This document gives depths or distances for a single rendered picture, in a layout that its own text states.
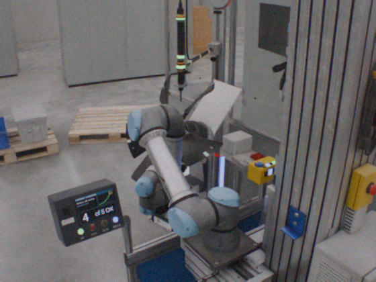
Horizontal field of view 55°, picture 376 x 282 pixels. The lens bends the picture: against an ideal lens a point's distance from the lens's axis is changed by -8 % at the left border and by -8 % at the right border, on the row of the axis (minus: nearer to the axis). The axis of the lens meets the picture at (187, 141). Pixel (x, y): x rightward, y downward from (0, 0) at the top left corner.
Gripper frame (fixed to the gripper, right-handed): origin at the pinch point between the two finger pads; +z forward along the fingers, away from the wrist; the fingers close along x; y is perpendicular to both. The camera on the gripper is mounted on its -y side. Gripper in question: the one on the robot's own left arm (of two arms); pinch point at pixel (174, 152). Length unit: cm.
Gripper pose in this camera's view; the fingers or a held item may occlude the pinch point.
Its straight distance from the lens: 191.6
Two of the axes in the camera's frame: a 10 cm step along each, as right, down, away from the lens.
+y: -9.5, -1.0, 3.0
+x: 0.5, 8.9, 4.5
